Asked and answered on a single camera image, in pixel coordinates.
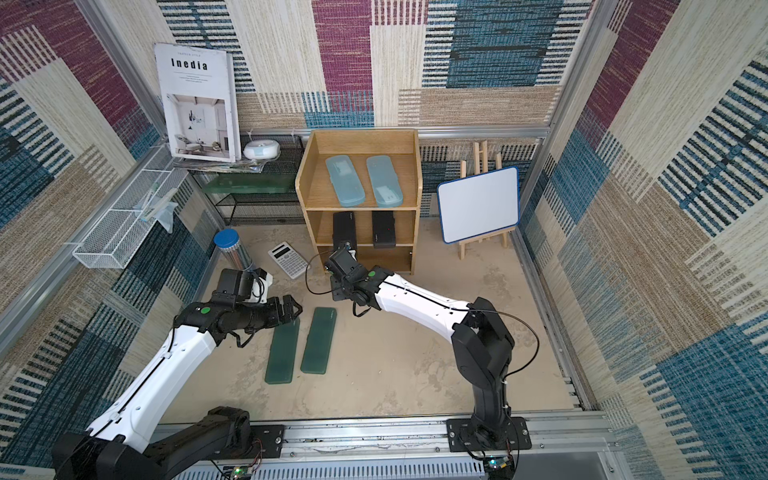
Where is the small whiteboard on easel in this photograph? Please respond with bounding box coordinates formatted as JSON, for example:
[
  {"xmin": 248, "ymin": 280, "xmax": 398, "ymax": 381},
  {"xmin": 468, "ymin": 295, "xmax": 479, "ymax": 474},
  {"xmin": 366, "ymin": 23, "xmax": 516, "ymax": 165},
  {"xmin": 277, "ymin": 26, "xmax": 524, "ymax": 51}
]
[{"xmin": 437, "ymin": 140, "xmax": 521, "ymax": 260}]

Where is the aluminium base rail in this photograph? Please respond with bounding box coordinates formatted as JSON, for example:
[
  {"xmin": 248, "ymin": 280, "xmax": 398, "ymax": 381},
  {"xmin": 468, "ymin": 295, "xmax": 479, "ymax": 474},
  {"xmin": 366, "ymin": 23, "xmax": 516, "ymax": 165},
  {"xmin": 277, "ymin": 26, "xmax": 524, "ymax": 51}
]
[{"xmin": 179, "ymin": 410, "xmax": 633, "ymax": 479}]

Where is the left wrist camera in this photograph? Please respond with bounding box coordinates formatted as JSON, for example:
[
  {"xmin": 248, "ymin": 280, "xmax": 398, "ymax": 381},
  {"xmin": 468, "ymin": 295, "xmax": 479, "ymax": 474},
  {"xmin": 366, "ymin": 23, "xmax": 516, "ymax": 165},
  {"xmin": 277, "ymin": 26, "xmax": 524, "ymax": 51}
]
[{"xmin": 247, "ymin": 268, "xmax": 274, "ymax": 304}]

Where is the dark green pencil case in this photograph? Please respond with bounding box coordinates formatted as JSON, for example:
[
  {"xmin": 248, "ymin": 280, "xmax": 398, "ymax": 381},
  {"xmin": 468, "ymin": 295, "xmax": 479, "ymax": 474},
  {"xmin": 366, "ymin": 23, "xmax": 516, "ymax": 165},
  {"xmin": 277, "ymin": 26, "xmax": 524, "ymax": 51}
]
[
  {"xmin": 265, "ymin": 319, "xmax": 300, "ymax": 385},
  {"xmin": 300, "ymin": 307, "xmax": 337, "ymax": 375}
]

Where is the white round device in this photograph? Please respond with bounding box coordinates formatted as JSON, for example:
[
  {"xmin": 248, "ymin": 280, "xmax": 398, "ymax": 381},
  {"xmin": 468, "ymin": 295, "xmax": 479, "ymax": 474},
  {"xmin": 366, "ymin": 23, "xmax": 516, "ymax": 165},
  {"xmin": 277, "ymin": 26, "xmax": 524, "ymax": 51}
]
[{"xmin": 243, "ymin": 139, "xmax": 281, "ymax": 161}]

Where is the wooden three-tier shelf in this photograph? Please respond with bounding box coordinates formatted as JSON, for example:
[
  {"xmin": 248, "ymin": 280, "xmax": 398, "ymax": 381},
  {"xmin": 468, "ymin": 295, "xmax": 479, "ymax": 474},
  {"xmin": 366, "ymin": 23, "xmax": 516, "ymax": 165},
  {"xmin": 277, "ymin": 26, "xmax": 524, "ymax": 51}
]
[{"xmin": 295, "ymin": 129, "xmax": 423, "ymax": 274}]

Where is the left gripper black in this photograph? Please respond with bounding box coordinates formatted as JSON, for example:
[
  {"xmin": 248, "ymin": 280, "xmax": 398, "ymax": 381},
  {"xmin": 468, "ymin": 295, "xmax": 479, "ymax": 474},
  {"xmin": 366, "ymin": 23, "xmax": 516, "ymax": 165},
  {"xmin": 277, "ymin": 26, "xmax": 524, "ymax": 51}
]
[{"xmin": 234, "ymin": 292, "xmax": 303, "ymax": 331}]

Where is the white Inedia magazine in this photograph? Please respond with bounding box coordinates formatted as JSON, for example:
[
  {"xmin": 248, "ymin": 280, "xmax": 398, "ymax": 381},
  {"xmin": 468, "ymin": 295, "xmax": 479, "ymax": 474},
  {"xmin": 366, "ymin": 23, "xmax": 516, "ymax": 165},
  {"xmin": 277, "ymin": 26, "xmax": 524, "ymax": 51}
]
[{"xmin": 154, "ymin": 43, "xmax": 242, "ymax": 163}]

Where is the light blue pencil case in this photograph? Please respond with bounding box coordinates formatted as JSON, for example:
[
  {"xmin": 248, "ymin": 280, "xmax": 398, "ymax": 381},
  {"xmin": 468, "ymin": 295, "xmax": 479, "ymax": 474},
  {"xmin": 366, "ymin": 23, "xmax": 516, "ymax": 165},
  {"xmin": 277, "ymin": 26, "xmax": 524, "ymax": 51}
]
[
  {"xmin": 325, "ymin": 155, "xmax": 366, "ymax": 208},
  {"xmin": 366, "ymin": 155, "xmax": 404, "ymax": 208}
]

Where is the white wire mesh basket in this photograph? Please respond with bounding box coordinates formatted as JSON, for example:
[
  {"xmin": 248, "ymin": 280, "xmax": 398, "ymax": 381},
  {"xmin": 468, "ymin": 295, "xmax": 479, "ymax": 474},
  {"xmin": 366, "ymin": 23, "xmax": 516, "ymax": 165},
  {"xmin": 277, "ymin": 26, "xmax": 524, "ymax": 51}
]
[{"xmin": 73, "ymin": 146, "xmax": 187, "ymax": 269}]

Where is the black wire rack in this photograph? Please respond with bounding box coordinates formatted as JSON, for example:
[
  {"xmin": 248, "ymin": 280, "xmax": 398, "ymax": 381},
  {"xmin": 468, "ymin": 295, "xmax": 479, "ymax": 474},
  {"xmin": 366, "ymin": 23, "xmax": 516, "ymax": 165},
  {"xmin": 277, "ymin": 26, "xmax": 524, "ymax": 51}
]
[{"xmin": 192, "ymin": 135, "xmax": 305, "ymax": 225}]

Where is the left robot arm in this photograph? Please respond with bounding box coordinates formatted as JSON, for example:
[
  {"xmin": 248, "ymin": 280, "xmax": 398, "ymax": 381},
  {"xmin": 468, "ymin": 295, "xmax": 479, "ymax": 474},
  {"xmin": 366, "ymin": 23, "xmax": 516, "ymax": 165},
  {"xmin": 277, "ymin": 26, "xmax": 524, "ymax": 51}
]
[{"xmin": 52, "ymin": 269, "xmax": 303, "ymax": 479}]

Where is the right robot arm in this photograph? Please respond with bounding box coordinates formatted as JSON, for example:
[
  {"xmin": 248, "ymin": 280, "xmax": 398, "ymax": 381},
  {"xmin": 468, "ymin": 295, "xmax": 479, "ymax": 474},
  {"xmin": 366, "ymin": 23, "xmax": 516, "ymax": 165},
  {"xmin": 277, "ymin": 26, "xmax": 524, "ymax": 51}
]
[{"xmin": 324, "ymin": 249, "xmax": 523, "ymax": 451}]

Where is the white calculator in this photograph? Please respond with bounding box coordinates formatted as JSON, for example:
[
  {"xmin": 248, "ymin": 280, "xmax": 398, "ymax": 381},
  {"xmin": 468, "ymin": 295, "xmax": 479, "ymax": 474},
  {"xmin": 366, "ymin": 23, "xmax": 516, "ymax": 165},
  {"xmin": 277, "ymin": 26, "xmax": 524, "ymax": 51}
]
[{"xmin": 268, "ymin": 242, "xmax": 308, "ymax": 280}]

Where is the black pencil case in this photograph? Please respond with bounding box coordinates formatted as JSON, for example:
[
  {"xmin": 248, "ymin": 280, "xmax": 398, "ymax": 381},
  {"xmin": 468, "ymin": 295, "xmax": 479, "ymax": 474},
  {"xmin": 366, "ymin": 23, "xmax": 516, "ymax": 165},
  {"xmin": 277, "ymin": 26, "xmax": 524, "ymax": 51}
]
[
  {"xmin": 371, "ymin": 210, "xmax": 397, "ymax": 249},
  {"xmin": 332, "ymin": 211, "xmax": 357, "ymax": 250}
]

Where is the green tray on rack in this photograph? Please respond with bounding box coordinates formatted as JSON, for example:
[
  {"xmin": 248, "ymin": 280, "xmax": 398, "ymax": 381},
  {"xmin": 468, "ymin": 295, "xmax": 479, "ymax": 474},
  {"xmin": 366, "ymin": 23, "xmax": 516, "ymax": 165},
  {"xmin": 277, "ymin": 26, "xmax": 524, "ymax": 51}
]
[{"xmin": 203, "ymin": 173, "xmax": 295, "ymax": 194}]

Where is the blue-lidded pencil tube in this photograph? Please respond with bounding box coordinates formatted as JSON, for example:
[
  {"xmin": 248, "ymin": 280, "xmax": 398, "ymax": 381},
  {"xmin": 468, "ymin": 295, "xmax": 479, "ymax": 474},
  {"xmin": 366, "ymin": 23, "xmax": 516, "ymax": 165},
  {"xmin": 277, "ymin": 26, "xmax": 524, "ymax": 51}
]
[{"xmin": 213, "ymin": 228, "xmax": 253, "ymax": 271}]

